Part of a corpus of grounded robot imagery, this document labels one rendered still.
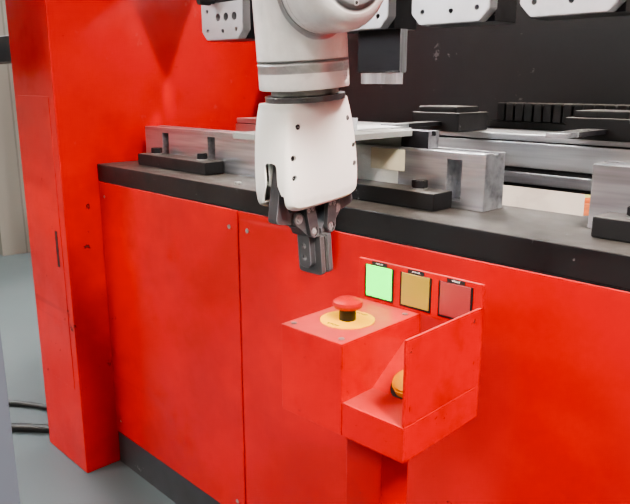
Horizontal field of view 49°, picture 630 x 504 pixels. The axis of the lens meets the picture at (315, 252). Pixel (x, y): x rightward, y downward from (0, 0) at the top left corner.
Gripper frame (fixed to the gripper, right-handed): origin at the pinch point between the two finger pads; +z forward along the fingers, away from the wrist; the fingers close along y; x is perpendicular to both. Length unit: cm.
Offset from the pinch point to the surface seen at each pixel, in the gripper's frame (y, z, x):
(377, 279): -23.5, 12.4, -11.5
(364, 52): -56, -17, -39
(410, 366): -8.8, 14.8, 4.9
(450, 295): -23.5, 12.1, 0.5
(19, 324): -64, 98, -259
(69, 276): -30, 36, -122
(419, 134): -53, -3, -25
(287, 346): -7.8, 17.3, -13.9
